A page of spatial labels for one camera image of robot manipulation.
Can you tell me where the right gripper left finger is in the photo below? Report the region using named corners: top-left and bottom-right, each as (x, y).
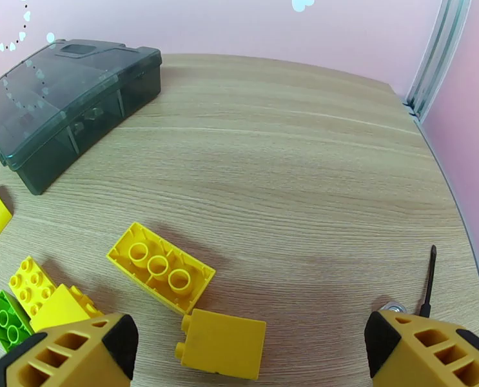
top-left (0, 312), bottom-right (140, 387)

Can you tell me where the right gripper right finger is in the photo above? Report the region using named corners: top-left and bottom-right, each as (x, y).
top-left (364, 309), bottom-right (479, 387)

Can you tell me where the green lego brick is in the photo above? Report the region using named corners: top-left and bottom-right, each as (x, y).
top-left (0, 290), bottom-right (35, 354)

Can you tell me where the tall yellow lego brick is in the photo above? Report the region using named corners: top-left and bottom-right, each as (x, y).
top-left (174, 308), bottom-right (267, 381)

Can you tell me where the yellow sloped lego brick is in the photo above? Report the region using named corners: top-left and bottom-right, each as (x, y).
top-left (28, 283), bottom-right (104, 333)

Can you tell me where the yellow studded lego brick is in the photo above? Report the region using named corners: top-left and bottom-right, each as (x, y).
top-left (8, 255), bottom-right (58, 319)

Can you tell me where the long yellow lego brick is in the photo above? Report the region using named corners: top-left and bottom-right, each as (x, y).
top-left (106, 221), bottom-right (217, 317)

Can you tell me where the dark translucent organizer box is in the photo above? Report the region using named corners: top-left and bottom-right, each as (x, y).
top-left (0, 38), bottom-right (162, 196)

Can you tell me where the screwdriver with orange handle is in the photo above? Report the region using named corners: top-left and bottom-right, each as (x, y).
top-left (418, 244), bottom-right (438, 319)

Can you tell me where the aluminium frame post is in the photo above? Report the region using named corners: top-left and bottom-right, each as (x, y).
top-left (403, 0), bottom-right (474, 117)

